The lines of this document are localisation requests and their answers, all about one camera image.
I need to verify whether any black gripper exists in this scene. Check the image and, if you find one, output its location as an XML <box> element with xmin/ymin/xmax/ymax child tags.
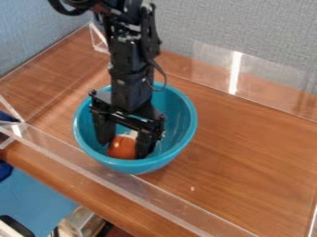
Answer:
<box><xmin>90</xmin><ymin>67</ymin><xmax>165</xmax><ymax>159</ymax></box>

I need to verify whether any brown and white toy mushroom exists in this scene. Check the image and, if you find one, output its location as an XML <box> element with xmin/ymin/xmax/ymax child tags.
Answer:
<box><xmin>107</xmin><ymin>131</ymin><xmax>138</xmax><ymax>159</ymax></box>

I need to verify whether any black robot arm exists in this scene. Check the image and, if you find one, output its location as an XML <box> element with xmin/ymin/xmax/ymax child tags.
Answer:
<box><xmin>48</xmin><ymin>0</ymin><xmax>165</xmax><ymax>158</ymax></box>

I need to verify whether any blue plastic bowl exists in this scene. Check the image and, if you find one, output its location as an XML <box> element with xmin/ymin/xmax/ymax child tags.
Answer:
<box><xmin>72</xmin><ymin>85</ymin><xmax>198</xmax><ymax>174</ymax></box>

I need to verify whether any clear acrylic front barrier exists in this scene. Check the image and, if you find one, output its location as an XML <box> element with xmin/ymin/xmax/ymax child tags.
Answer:
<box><xmin>0</xmin><ymin>123</ymin><xmax>258</xmax><ymax>237</ymax></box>

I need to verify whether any clear acrylic barrier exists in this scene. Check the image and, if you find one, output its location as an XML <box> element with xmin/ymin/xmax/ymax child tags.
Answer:
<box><xmin>0</xmin><ymin>123</ymin><xmax>258</xmax><ymax>237</ymax></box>
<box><xmin>158</xmin><ymin>41</ymin><xmax>317</xmax><ymax>122</ymax></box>

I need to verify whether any grey metal object below table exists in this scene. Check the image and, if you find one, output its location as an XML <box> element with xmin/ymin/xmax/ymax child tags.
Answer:
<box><xmin>50</xmin><ymin>206</ymin><xmax>106</xmax><ymax>237</ymax></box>

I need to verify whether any dark blue object at left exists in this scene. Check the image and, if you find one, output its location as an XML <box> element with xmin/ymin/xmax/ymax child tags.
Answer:
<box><xmin>0</xmin><ymin>110</ymin><xmax>20</xmax><ymax>182</ymax></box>

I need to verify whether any clear acrylic back barrier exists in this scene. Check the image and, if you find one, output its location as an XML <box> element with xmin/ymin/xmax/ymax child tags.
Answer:
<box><xmin>158</xmin><ymin>41</ymin><xmax>317</xmax><ymax>122</ymax></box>

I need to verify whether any black and white object corner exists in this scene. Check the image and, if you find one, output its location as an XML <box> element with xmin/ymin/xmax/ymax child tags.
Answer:
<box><xmin>0</xmin><ymin>215</ymin><xmax>35</xmax><ymax>237</ymax></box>

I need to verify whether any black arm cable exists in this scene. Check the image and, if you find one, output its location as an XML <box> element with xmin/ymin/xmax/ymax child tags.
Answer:
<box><xmin>145</xmin><ymin>58</ymin><xmax>169</xmax><ymax>93</ymax></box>

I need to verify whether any clear acrylic left bracket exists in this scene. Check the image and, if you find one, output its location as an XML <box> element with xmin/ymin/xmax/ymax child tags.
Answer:
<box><xmin>0</xmin><ymin>95</ymin><xmax>26</xmax><ymax>150</ymax></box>

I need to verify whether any clear acrylic corner bracket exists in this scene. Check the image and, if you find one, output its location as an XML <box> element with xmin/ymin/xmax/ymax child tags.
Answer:
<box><xmin>88</xmin><ymin>22</ymin><xmax>108</xmax><ymax>54</ymax></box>

